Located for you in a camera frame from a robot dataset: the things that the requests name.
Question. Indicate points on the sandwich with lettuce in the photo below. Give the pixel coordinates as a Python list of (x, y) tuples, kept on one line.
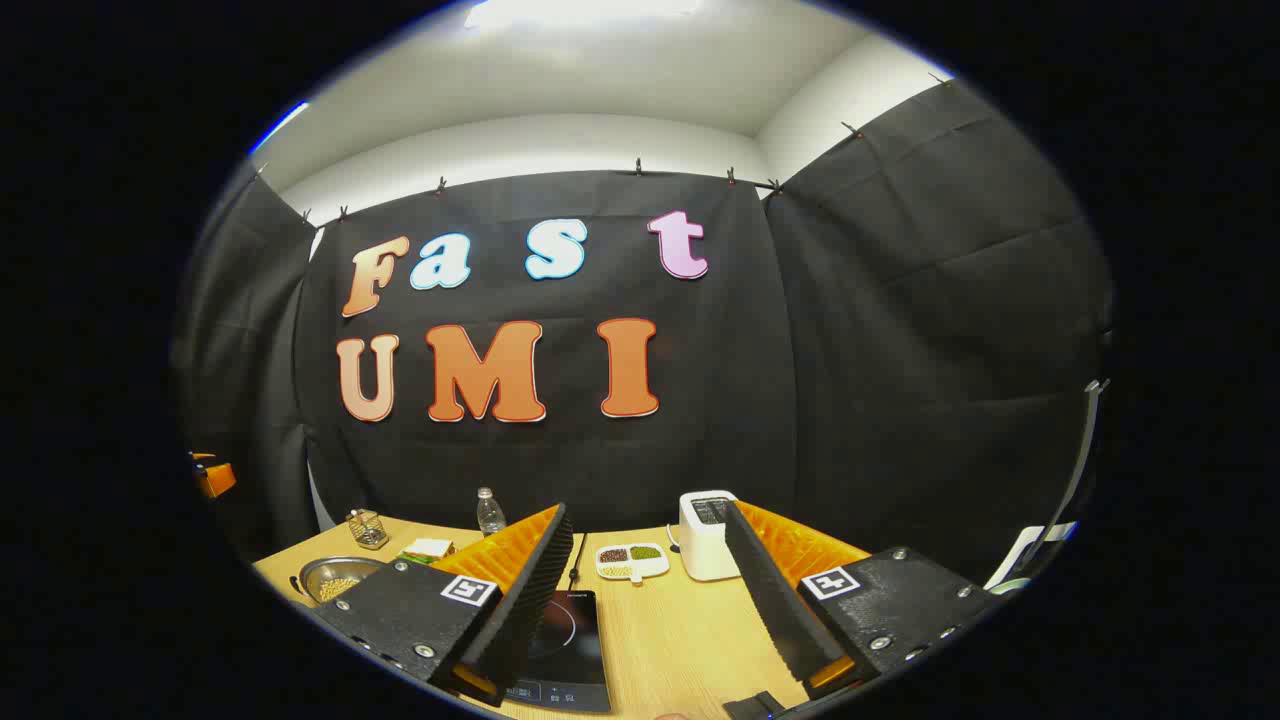
[(430, 547)]

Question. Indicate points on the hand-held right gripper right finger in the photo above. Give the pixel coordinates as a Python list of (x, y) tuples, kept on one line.
[(775, 600)]

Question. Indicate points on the black backdrop cloth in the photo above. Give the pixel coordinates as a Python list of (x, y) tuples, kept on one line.
[(700, 450)]

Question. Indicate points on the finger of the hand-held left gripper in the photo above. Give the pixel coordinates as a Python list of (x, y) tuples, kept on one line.
[(215, 480)]

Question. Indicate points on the white toaster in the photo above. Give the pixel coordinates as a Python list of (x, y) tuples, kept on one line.
[(700, 550)]

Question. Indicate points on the black induction cooktop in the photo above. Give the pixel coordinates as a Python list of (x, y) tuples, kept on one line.
[(575, 650)]

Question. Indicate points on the pile of yellow soybeans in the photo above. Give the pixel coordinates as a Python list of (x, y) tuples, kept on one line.
[(338, 587)]

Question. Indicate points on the white flat object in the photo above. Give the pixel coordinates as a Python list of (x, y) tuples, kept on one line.
[(1025, 550)]

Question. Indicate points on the white divided dish with beans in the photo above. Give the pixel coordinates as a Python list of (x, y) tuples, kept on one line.
[(650, 566)]

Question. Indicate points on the thin grey pole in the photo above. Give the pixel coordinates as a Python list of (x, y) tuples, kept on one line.
[(1096, 388)]

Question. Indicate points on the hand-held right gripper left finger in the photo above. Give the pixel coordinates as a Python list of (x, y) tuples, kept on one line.
[(530, 600)]

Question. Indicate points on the clear plastic water bottle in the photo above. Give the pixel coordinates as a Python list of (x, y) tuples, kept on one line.
[(490, 518)]

